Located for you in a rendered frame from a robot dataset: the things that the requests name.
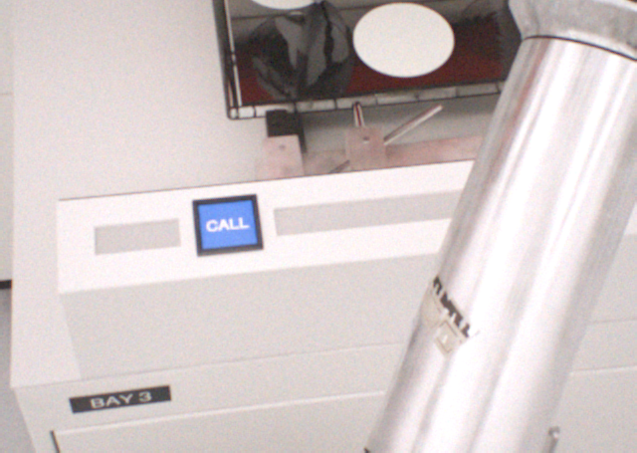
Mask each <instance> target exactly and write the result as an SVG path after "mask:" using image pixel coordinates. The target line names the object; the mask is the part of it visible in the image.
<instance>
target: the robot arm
mask: <svg viewBox="0 0 637 453"><path fill-rule="evenodd" d="M313 1H315V2H316V3H319V2H320V1H322V0H313ZM508 4H509V7H510V9H511V12H512V14H513V16H514V18H515V20H516V22H517V25H518V28H519V30H520V32H521V34H522V44H521V46H520V49H519V51H518V54H517V57H516V59H515V63H514V65H513V66H512V68H511V71H510V73H509V76H508V78H507V81H506V84H505V86H504V89H503V91H502V94H501V96H500V99H499V103H498V105H497V106H496V108H495V110H494V113H493V116H492V118H491V121H490V123H489V126H488V128H487V131H486V134H485V136H484V139H483V141H482V144H481V147H480V149H479V152H478V154H477V157H476V159H475V161H474V162H473V165H472V167H471V170H470V172H469V175H468V178H467V180H466V183H465V185H464V188H463V190H462V193H461V196H460V198H459V201H458V203H457V206H456V209H455V211H454V214H453V216H452V219H451V221H450V224H449V227H448V229H447V232H446V234H445V237H444V240H443V242H442V245H441V247H440V250H439V252H438V255H437V258H436V260H435V263H434V265H433V268H432V271H431V273H430V276H429V278H428V281H427V283H426V286H425V289H424V291H423V294H422V296H421V299H420V302H419V304H418V307H417V309H416V312H415V314H414V317H413V320H412V322H411V325H410V327H409V330H408V333H407V335H406V338H405V340H404V343H403V345H402V348H401V351H400V353H399V356H398V357H397V360H396V363H395V365H394V369H393V371H392V374H391V376H390V379H389V381H390V382H389V384H388V387H387V389H386V392H385V395H384V397H383V400H382V402H381V405H380V408H379V410H378V413H377V415H376V419H375V421H374V424H373V427H372V429H371V432H370V434H369V437H368V440H367V442H366V445H365V447H364V449H362V451H361V452H360V453H540V452H541V449H542V447H543V444H544V441H545V439H546V436H547V434H548V431H549V427H550V425H551V422H552V419H553V417H554V414H555V411H556V409H557V407H558V405H559V402H560V399H561V397H562V394H563V390H564V388H565V385H566V383H567V380H568V377H569V375H570V372H571V369H572V367H573V364H574V361H575V359H576V356H577V354H578V351H579V348H580V346H581V342H582V339H583V337H584V334H585V332H586V329H587V326H588V324H589V321H590V318H591V316H592V313H593V310H594V308H595V305H596V303H597V300H598V297H599V295H600V292H601V289H602V287H603V283H604V281H605V278H607V275H608V273H609V270H610V267H611V265H612V262H613V260H614V257H615V254H616V252H617V249H618V246H619V244H620V241H621V238H622V236H623V233H624V231H625V228H626V224H627V222H629V219H630V216H631V214H632V211H633V209H634V206H635V203H636V201H637V0H510V2H508Z"/></svg>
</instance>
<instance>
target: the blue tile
mask: <svg viewBox="0 0 637 453"><path fill-rule="evenodd" d="M198 209H199V219H200V229H201V240H202V249H206V248H216V247H225V246H235V245H245V244H254V243H258V240H257V232H256V224H255V216H254V209H253V201H252V200H248V201H238V202H228V203H218V204H208V205H199V206H198Z"/></svg>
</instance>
